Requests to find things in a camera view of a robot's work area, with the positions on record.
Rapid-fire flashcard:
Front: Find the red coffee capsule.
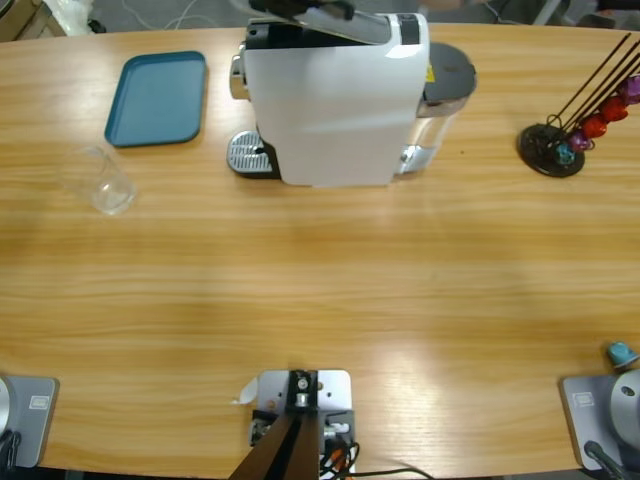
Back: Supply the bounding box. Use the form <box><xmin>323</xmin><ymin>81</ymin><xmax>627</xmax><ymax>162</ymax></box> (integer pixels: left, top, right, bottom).
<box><xmin>599</xmin><ymin>97</ymin><xmax>629</xmax><ymax>123</ymax></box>
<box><xmin>582</xmin><ymin>114</ymin><xmax>609</xmax><ymax>140</ymax></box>

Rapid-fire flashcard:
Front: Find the white paper tag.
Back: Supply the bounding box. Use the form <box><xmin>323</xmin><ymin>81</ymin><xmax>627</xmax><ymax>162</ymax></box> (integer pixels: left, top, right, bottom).
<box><xmin>229</xmin><ymin>377</ymin><xmax>260</xmax><ymax>406</ymax></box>

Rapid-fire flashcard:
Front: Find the dark brown mount post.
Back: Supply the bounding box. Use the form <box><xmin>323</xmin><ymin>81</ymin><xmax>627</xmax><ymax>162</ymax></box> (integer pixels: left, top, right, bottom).
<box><xmin>230</xmin><ymin>369</ymin><xmax>321</xmax><ymax>480</ymax></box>

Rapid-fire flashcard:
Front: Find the white furniture leg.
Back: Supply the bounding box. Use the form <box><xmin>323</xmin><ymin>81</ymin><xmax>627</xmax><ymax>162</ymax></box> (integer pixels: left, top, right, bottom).
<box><xmin>530</xmin><ymin>0</ymin><xmax>569</xmax><ymax>26</ymax></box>

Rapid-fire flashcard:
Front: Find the clear glass cup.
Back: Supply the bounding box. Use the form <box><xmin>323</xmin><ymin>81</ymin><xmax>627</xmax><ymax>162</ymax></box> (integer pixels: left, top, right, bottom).
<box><xmin>58</xmin><ymin>144</ymin><xmax>139</xmax><ymax>217</ymax></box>

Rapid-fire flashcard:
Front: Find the black capsule stand with rods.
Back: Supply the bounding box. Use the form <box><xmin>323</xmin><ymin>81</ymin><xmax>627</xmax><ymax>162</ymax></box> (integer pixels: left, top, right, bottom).
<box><xmin>518</xmin><ymin>32</ymin><xmax>640</xmax><ymax>179</ymax></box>

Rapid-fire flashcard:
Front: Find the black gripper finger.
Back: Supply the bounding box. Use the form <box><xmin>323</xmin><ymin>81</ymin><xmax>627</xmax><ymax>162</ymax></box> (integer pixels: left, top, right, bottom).
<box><xmin>304</xmin><ymin>0</ymin><xmax>356</xmax><ymax>20</ymax></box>
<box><xmin>249</xmin><ymin>0</ymin><xmax>306</xmax><ymax>14</ymax></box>

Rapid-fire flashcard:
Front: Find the white floor cable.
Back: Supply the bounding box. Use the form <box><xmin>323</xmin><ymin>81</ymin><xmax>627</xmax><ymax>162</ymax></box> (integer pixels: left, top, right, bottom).
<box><xmin>124</xmin><ymin>0</ymin><xmax>234</xmax><ymax>31</ymax></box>

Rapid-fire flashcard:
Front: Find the white plastic bag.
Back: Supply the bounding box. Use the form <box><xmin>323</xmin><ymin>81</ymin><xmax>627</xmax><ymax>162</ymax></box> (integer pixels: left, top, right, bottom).
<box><xmin>42</xmin><ymin>0</ymin><xmax>96</xmax><ymax>36</ymax></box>

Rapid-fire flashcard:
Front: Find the white capsule coffee machine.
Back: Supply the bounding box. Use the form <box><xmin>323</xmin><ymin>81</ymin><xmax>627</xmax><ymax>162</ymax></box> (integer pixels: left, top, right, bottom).
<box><xmin>229</xmin><ymin>0</ymin><xmax>432</xmax><ymax>190</ymax></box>

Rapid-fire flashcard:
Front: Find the black base cable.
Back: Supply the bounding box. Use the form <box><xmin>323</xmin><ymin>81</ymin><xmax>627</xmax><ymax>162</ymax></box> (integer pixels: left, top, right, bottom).
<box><xmin>0</xmin><ymin>429</ymin><xmax>22</xmax><ymax>469</ymax></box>
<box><xmin>583</xmin><ymin>439</ymin><xmax>626</xmax><ymax>480</ymax></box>

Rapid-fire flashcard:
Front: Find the white mount block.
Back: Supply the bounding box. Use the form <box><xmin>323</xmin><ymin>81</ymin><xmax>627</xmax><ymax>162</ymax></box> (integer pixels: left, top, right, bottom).
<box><xmin>249</xmin><ymin>368</ymin><xmax>357</xmax><ymax>476</ymax></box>

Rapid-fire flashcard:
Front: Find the teal plastic tray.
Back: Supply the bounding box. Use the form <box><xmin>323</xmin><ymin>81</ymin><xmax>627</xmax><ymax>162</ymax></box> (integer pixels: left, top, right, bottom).
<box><xmin>103</xmin><ymin>50</ymin><xmax>209</xmax><ymax>150</ymax></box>

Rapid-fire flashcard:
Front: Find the black mount cable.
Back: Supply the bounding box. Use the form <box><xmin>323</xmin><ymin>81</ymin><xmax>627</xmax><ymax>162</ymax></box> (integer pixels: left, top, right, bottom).
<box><xmin>318</xmin><ymin>440</ymin><xmax>436</xmax><ymax>480</ymax></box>

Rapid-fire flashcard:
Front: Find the clear water tank dark lid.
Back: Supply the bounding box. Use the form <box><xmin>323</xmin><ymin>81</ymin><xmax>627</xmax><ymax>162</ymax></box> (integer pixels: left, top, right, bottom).
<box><xmin>392</xmin><ymin>42</ymin><xmax>479</xmax><ymax>179</ymax></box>

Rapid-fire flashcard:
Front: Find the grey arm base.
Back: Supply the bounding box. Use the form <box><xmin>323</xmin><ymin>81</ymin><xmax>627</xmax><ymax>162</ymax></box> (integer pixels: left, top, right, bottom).
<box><xmin>558</xmin><ymin>368</ymin><xmax>640</xmax><ymax>471</ymax></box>
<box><xmin>0</xmin><ymin>374</ymin><xmax>60</xmax><ymax>469</ymax></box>

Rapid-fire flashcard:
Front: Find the brown cardboard box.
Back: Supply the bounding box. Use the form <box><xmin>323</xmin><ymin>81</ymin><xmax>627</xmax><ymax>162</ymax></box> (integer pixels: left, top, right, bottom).
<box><xmin>0</xmin><ymin>0</ymin><xmax>66</xmax><ymax>44</ymax></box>

